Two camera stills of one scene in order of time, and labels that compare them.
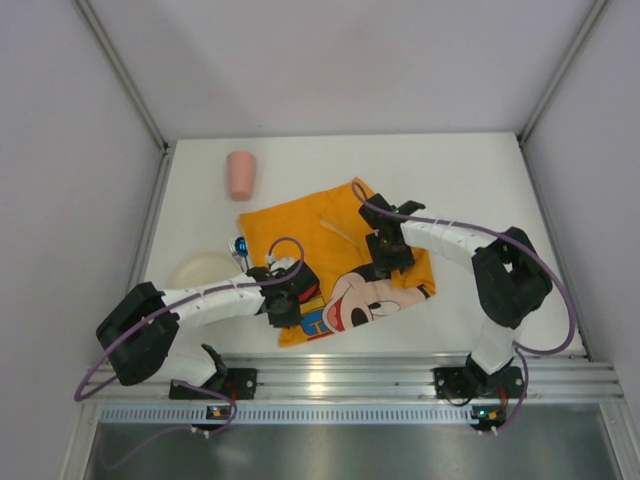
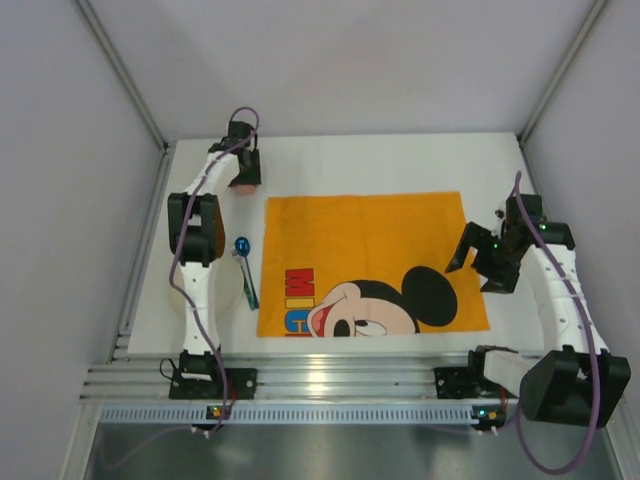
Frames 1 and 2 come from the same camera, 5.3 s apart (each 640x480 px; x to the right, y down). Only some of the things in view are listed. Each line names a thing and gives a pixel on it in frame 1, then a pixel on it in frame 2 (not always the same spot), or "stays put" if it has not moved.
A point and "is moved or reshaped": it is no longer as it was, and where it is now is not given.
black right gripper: [388, 251] -> [489, 255]
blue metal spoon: [241, 248] stays put
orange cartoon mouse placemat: [327, 230] is moved or reshaped
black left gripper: [305, 285] -> [251, 167]
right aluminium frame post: [597, 9] stays put
